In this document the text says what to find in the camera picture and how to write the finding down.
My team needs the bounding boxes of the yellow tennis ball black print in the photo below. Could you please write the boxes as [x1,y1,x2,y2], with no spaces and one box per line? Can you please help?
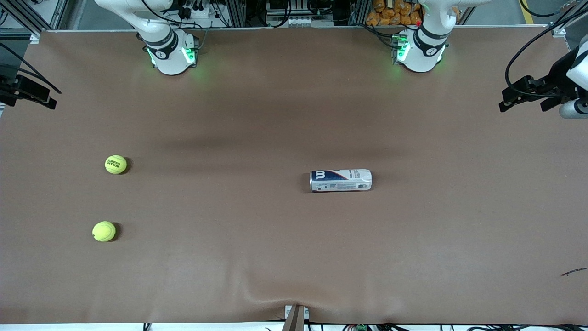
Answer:
[105,155,128,175]

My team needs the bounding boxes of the plain yellow tennis ball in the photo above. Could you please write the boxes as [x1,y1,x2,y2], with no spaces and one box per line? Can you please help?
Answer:
[92,221,117,243]

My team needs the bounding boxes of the blue white tennis ball can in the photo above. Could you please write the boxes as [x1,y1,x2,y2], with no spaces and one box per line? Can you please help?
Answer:
[310,169,373,193]

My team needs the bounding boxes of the yellow floor tape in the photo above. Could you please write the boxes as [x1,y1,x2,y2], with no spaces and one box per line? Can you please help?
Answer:
[519,0,536,24]

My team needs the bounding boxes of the pile of orange objects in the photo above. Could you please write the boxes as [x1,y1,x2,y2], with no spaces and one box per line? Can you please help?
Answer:
[366,0,423,27]

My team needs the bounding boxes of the white power strip with plugs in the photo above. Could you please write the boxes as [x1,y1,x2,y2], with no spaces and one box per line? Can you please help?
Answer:
[177,0,216,21]

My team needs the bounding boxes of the white terminal strip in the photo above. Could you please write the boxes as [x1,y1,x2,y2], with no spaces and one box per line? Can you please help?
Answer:
[287,16,334,27]

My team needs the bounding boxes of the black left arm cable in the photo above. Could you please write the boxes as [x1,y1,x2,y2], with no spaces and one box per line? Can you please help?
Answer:
[505,2,588,95]

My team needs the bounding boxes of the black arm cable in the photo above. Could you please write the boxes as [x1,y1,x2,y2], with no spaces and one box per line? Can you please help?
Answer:
[505,2,588,95]
[0,42,62,95]

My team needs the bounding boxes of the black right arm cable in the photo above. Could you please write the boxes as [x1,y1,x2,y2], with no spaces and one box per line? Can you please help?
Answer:
[0,42,62,95]

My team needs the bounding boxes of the aluminium frame post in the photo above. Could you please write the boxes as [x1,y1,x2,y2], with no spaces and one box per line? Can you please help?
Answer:
[0,0,69,40]
[549,0,588,38]

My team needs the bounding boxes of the table edge clamp bracket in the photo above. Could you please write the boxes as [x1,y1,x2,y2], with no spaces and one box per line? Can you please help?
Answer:
[284,304,310,331]

